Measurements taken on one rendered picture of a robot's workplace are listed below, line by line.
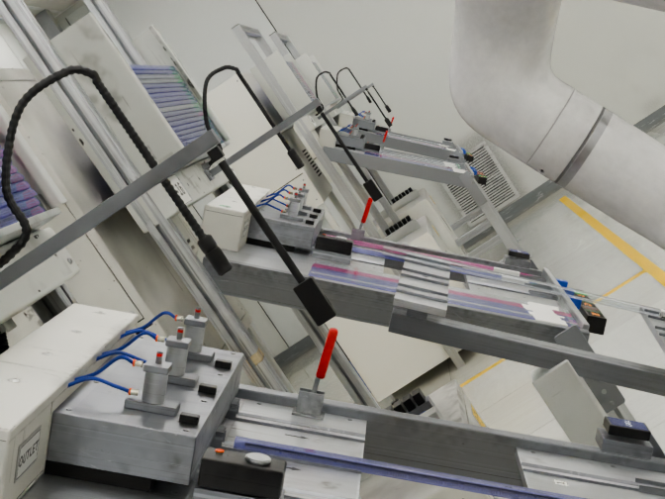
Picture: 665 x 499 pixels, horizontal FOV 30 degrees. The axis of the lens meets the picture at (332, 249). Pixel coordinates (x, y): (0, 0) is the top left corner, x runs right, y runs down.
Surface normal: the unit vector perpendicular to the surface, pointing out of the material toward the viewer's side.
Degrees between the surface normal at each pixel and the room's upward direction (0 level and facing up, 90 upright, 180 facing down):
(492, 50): 98
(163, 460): 90
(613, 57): 90
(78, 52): 90
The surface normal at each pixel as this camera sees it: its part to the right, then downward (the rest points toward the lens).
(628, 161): 0.00, -0.07
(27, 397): 0.16, -0.98
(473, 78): -0.62, 0.24
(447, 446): -0.06, 0.14
